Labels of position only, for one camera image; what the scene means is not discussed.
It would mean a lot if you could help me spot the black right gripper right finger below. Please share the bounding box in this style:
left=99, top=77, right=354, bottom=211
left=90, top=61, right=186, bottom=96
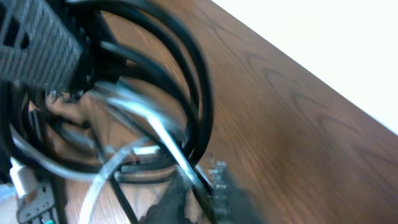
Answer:
left=209, top=161, right=264, bottom=224

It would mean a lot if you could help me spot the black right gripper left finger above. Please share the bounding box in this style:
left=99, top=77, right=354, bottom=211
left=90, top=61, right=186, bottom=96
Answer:
left=141, top=175, right=193, bottom=224

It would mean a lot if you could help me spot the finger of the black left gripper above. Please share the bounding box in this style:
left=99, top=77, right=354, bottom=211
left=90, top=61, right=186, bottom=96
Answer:
left=1, top=0, right=83, bottom=91

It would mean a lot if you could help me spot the thick black cable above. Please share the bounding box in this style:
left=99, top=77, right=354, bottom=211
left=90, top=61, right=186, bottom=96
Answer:
left=0, top=0, right=215, bottom=184

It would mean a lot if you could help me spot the white usb cable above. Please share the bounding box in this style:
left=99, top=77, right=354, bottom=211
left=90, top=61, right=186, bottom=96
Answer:
left=9, top=83, right=206, bottom=224

